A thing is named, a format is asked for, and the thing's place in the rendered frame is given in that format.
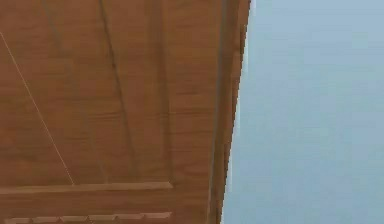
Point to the brown wooden room door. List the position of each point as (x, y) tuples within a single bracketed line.
[(110, 110)]

